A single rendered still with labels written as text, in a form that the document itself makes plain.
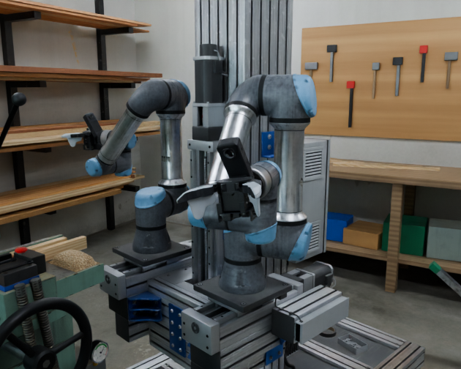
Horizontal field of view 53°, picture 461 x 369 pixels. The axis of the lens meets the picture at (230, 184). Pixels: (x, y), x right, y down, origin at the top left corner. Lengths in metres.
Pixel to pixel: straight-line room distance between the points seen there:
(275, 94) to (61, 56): 3.43
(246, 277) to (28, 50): 3.31
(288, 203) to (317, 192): 0.53
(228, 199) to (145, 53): 4.30
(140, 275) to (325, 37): 2.89
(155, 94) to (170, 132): 0.17
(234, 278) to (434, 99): 2.79
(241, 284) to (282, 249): 0.18
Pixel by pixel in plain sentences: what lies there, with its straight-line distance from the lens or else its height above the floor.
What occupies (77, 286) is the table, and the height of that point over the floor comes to 0.86.
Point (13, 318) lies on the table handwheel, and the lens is 1.13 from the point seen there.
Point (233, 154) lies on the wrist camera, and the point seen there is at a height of 1.30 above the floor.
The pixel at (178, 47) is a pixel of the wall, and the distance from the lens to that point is 4.87.
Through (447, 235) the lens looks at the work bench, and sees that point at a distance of 3.58.
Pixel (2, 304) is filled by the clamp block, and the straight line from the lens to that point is 1.22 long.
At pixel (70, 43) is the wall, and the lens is 4.62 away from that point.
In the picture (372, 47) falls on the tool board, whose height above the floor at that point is 1.77.
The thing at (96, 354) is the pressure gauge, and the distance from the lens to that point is 1.49.
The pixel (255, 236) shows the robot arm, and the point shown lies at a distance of 1.09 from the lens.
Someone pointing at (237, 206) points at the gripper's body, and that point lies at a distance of 0.90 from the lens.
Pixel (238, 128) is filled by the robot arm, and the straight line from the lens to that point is 1.25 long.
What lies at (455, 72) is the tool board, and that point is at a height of 1.56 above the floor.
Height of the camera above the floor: 1.42
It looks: 11 degrees down
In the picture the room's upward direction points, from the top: straight up
